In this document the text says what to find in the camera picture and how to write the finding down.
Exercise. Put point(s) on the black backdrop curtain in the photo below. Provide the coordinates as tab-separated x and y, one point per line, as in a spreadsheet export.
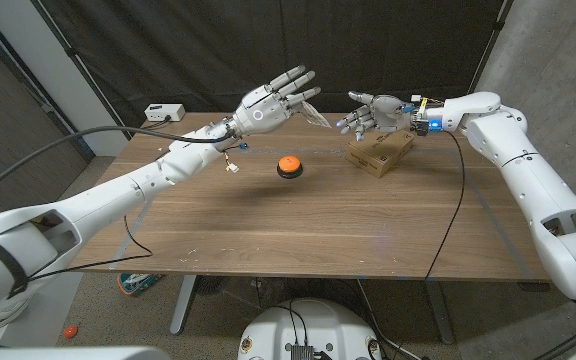
193	50

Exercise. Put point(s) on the cardboard packing box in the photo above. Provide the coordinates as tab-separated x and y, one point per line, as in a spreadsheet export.
380	152

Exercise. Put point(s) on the black backdrop stand pole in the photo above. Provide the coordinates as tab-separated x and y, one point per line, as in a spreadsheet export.
485	50
83	75

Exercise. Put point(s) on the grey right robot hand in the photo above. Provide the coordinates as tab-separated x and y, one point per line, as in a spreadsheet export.
388	112

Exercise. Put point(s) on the white robot torso edge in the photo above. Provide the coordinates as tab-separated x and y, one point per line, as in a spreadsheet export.
68	354

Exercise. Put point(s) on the dark brown door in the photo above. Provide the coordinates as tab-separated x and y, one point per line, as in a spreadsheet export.
13	125

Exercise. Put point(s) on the grey table leg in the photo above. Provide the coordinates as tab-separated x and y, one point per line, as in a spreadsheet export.
439	312
183	305

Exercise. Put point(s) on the clear patterned plastic bag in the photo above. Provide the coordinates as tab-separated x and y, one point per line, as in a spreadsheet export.
317	116

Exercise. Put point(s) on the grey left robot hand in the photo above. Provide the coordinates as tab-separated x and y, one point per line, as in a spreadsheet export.
263	112

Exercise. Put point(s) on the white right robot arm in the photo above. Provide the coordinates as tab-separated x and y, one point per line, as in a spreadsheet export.
533	175

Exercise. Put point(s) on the orange push button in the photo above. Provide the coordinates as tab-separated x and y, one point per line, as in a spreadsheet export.
289	164

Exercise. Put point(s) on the white power outlet box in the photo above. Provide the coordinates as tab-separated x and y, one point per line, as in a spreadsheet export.
164	112

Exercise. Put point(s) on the small orange ball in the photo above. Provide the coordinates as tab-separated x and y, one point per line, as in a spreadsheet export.
71	332

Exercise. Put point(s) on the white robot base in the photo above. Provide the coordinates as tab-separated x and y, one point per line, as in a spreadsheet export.
313	325

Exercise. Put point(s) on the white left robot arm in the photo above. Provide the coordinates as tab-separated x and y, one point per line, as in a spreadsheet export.
108	200

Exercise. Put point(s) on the teal item under table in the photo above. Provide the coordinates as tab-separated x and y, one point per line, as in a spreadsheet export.
138	284

